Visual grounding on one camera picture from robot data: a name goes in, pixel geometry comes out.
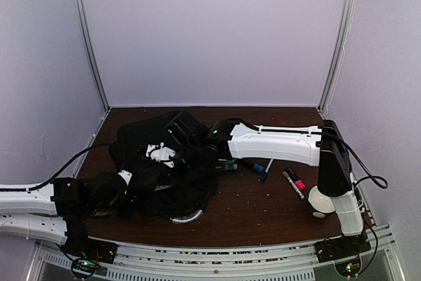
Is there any right aluminium corner post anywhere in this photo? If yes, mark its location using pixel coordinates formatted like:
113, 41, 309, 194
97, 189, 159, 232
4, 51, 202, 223
318, 0, 355, 118

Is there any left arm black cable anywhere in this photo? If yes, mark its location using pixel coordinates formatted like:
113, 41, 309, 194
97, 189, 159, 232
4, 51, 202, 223
0, 144, 112, 193

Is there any blue highlighter marker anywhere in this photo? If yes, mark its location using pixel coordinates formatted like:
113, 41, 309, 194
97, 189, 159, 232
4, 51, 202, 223
241, 159, 264, 174

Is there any aluminium corner post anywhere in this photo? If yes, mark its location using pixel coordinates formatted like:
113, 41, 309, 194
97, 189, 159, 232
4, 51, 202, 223
75, 0, 111, 112
318, 0, 355, 118

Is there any white green glue stick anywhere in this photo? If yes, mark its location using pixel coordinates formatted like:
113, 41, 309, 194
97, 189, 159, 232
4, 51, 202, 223
215, 163, 237, 172

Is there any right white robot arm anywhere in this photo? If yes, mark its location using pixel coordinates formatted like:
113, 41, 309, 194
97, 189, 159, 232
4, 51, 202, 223
168, 118, 364, 256

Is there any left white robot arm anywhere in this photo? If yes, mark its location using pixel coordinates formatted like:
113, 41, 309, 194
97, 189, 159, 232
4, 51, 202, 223
1, 170, 132, 257

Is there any blue capped white pen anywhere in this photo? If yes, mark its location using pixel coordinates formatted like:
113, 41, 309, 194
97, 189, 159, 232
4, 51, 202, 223
261, 159, 274, 182

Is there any aluminium front rail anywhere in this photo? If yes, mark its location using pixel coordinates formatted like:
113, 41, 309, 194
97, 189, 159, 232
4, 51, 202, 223
26, 224, 409, 281

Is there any black student backpack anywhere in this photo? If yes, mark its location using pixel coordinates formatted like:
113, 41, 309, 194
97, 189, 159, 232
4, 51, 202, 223
109, 111, 218, 219

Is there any white marker pen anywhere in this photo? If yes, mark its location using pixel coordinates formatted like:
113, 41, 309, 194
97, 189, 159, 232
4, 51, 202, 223
283, 171, 305, 201

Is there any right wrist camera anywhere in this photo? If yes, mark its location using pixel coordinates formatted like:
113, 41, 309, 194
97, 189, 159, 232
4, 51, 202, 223
145, 142, 176, 168

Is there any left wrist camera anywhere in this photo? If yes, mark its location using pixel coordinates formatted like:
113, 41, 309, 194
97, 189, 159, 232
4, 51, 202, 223
118, 170, 133, 186

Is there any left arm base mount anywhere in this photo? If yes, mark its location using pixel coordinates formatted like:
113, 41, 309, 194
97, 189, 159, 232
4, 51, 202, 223
57, 238, 118, 280

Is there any pink highlighter marker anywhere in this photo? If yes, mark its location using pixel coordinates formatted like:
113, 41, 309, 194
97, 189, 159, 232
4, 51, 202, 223
285, 167, 305, 191

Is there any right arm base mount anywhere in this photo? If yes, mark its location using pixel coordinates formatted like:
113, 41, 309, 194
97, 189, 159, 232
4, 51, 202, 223
314, 235, 371, 278

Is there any white and dark blue bowl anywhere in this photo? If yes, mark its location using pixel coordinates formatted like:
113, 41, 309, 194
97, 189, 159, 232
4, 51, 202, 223
307, 186, 335, 218

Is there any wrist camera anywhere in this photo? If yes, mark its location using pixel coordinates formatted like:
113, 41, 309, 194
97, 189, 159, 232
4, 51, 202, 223
118, 170, 133, 186
145, 142, 176, 168

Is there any left aluminium corner post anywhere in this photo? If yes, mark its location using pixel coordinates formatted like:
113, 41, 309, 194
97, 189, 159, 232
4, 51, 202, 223
75, 0, 111, 112

